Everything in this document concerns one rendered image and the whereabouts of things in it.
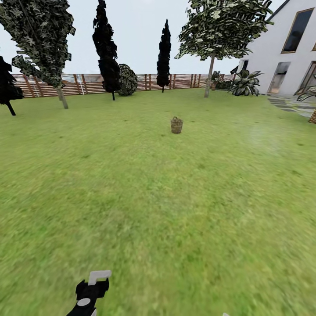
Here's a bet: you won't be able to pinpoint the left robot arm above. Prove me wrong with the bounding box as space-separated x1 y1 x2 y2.
67 270 111 316

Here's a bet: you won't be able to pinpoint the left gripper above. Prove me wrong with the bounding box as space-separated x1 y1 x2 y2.
75 278 109 300

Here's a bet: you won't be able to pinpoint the wicker basket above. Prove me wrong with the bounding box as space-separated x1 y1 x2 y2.
171 117 183 133

